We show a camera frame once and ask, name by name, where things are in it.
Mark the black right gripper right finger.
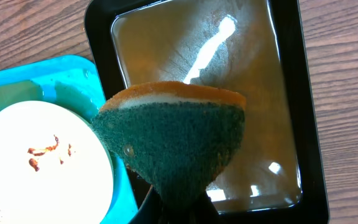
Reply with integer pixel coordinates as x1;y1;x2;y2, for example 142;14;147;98
194;192;224;224

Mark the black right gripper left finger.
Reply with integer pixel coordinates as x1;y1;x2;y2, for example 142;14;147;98
129;186;167;224

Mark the green and orange sponge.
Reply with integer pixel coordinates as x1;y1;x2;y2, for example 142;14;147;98
90;81;246;210

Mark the white plate with sauce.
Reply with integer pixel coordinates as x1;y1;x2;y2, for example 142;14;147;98
0;101;113;223

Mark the black water tray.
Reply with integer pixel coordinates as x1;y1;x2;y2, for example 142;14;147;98
85;0;329;223

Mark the teal plastic tray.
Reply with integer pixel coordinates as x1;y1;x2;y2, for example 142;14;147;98
0;55;138;223

